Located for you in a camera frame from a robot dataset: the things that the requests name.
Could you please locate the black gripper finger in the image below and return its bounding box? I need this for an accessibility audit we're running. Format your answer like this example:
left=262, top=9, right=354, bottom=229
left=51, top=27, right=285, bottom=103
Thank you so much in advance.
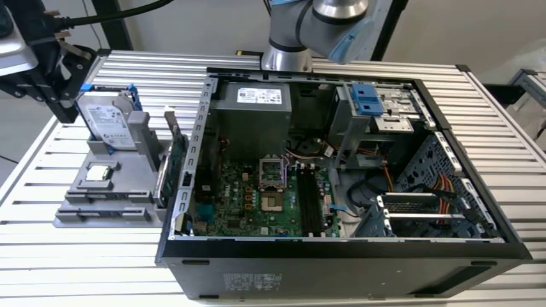
left=60, top=43, right=99, bottom=124
left=0, top=72, right=66, bottom=124

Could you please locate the RAM slot with white clips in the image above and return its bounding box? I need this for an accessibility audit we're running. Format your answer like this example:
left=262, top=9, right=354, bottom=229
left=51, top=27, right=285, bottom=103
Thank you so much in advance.
left=306, top=163, right=321, bottom=237
left=297, top=163, right=309, bottom=237

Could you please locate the hard disk in blue carrier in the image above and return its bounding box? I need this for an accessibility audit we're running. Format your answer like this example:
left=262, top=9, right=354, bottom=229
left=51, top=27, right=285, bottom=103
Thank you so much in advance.
left=75, top=82, right=143, bottom=157

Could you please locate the silver CPU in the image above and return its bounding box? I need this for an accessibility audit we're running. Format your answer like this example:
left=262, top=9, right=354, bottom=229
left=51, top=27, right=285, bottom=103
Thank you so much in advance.
left=84, top=164, right=115, bottom=183

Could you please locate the green graphics card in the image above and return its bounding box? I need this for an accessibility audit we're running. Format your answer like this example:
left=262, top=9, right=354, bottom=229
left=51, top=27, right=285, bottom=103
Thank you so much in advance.
left=154, top=107, right=191, bottom=210

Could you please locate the grey parts rack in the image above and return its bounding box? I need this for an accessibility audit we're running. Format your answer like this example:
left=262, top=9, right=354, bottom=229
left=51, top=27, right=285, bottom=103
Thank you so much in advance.
left=51, top=110, right=171, bottom=230

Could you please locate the black case fan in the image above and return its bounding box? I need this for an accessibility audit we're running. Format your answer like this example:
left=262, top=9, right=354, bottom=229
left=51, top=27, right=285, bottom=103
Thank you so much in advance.
left=201, top=124, right=223, bottom=180

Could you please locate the grey power supply unit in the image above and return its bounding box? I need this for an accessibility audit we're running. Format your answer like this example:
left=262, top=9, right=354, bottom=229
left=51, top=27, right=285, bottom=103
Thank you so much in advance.
left=209, top=79, right=294, bottom=162

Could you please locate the metal socket cover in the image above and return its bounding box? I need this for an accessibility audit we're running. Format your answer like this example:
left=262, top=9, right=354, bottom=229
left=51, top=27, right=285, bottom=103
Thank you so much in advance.
left=258, top=154, right=285, bottom=190

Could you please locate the green motherboard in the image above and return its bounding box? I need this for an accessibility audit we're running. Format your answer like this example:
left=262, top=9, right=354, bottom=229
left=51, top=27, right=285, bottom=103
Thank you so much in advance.
left=191, top=159, right=342, bottom=238

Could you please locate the socket locking lever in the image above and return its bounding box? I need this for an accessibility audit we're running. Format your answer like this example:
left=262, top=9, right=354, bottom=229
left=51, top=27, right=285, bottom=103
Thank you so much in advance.
left=281, top=152, right=295, bottom=190

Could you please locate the CPU socket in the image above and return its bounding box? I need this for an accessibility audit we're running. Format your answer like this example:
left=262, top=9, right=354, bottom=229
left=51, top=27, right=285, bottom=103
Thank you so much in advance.
left=259, top=189, right=286, bottom=214

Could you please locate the blue drive latch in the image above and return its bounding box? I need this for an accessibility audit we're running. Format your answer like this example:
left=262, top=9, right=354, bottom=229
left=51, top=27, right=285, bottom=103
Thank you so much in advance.
left=350, top=82, right=382, bottom=116

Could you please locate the black PC case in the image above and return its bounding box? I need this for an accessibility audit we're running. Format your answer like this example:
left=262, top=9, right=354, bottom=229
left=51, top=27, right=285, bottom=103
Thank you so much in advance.
left=154, top=65, right=534, bottom=301

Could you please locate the metal disk bay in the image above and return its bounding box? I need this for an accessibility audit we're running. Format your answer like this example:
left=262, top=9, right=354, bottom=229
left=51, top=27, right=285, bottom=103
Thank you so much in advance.
left=355, top=191, right=469, bottom=238

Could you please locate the metal side table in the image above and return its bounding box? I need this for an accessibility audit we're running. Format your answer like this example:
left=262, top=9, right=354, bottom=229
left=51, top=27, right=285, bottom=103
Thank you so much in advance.
left=481, top=68, right=546, bottom=141

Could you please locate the black frame post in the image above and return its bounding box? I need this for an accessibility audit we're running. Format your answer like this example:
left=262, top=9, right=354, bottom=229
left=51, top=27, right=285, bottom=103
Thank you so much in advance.
left=369, top=0, right=409, bottom=63
left=91, top=0, right=134, bottom=52

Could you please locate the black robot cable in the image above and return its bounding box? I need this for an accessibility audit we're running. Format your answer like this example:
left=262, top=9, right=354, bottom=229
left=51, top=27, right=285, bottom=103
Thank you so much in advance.
left=63, top=0, right=174, bottom=28

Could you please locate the PSU wire bundle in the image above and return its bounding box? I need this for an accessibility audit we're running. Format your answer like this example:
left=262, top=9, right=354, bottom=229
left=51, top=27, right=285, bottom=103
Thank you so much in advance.
left=285, top=147, right=333, bottom=161

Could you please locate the black looped cable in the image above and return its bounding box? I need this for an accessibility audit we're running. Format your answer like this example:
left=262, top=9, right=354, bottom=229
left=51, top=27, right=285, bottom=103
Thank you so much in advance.
left=347, top=174, right=385, bottom=218

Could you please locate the orange wire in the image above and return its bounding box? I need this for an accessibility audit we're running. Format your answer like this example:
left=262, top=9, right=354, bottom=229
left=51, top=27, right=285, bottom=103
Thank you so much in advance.
left=382, top=159, right=397, bottom=194

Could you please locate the coloured wire bundle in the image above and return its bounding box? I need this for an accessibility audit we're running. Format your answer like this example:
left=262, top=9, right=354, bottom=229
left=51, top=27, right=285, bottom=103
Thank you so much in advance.
left=430, top=174, right=458, bottom=218

